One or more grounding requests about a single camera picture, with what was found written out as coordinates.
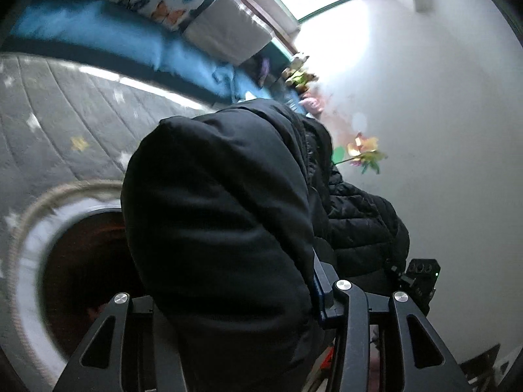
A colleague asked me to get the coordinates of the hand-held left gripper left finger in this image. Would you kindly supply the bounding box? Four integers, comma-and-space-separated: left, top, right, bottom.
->
53, 292, 186, 392

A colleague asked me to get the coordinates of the artificial flower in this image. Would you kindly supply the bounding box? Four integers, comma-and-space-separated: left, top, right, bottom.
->
333, 132, 388, 175

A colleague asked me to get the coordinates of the round rope basket white lining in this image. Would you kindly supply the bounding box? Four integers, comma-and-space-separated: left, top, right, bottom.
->
6, 180, 152, 388

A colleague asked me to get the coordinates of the colourful toys heap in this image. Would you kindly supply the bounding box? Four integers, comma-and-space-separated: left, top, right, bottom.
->
282, 54, 328, 116

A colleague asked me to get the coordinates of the blue bed sheet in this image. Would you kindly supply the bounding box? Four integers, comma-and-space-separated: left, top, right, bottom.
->
10, 0, 304, 112

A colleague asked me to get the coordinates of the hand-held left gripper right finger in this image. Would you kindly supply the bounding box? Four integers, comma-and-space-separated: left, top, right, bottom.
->
312, 253, 472, 392

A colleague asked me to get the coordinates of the black puffer jacket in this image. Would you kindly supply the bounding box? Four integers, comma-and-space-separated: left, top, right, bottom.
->
120, 100, 410, 392

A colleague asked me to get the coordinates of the white pillow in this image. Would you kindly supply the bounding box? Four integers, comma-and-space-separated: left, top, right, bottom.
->
182, 0, 273, 67

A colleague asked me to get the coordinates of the grey star quilted blanket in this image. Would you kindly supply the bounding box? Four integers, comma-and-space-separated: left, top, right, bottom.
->
0, 52, 229, 376

